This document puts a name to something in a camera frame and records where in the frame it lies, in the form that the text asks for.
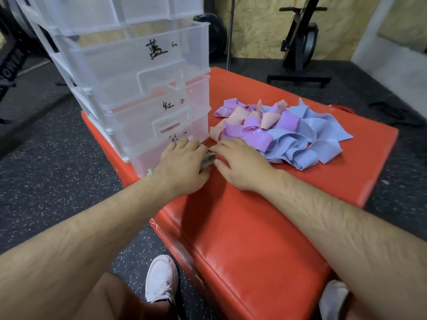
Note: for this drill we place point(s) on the green resistance band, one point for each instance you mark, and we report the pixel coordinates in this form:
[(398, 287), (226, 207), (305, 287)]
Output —
[(207, 160)]

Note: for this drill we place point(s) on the metal barbell pole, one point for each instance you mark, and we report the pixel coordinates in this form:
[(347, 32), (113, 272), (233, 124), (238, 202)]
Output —
[(231, 33)]

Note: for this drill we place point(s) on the pile of peach resistance bands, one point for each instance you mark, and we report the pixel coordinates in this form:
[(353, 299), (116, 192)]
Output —
[(238, 116)]

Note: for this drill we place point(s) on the person's white shoe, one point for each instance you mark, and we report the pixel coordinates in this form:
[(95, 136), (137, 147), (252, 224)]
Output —
[(332, 299), (161, 279)]

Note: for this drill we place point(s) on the black exercise bike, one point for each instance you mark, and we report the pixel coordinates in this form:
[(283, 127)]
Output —
[(302, 39)]

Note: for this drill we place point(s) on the person's right white shoe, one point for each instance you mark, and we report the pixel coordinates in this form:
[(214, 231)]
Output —
[(332, 299)]

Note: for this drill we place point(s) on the clear unlabelled plastic drawer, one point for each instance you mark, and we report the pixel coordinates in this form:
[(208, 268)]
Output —
[(110, 11)]

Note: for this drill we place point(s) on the person's right forearm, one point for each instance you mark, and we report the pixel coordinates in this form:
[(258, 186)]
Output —
[(353, 243)]

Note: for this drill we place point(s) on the white plastic drawer unit frame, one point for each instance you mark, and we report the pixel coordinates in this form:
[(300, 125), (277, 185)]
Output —
[(71, 81)]

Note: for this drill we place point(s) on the person's left thumb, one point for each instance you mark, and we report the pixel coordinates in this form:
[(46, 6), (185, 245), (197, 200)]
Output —
[(205, 174)]

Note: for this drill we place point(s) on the clear large plastic drawer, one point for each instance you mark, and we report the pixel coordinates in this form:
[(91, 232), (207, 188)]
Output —
[(133, 63)]

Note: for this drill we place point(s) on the person's left hand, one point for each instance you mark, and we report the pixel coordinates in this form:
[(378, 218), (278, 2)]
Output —
[(180, 173)]

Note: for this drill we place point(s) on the person's left little finger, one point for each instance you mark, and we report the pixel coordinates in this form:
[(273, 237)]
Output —
[(169, 147)]

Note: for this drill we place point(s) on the person's right hand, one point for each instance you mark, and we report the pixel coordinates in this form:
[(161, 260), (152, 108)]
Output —
[(247, 169)]

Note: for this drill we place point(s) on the red padded plyo box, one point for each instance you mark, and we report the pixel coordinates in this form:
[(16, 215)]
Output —
[(267, 236)]

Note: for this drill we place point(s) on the person's left forearm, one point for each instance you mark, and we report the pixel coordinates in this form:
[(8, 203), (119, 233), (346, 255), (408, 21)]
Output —
[(73, 249)]

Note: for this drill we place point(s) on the pile of blue resistance bands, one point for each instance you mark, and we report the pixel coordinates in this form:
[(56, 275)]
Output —
[(310, 136)]

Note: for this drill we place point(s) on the pile of purple resistance bands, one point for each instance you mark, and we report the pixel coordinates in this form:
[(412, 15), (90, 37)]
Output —
[(257, 136)]

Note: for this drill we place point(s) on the black weight plate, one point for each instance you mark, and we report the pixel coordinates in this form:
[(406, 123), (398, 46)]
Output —
[(215, 34)]

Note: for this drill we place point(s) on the person's right leg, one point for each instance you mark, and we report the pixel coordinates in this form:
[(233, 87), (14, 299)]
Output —
[(357, 309)]

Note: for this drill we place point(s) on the person's left white shoe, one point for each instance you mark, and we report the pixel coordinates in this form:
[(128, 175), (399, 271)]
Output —
[(161, 279)]

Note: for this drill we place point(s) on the person's right thumb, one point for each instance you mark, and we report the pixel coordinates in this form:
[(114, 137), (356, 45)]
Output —
[(222, 169)]

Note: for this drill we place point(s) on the black gym rack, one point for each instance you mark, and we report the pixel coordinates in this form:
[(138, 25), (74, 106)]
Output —
[(13, 63)]

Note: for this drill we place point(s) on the person's left middle finger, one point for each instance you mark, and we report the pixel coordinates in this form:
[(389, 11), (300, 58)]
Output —
[(192, 144)]

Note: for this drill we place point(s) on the person's leg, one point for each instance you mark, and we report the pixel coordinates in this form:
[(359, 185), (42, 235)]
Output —
[(113, 301), (357, 309)]

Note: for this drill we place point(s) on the person's left leg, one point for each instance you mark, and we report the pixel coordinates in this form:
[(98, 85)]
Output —
[(113, 301)]

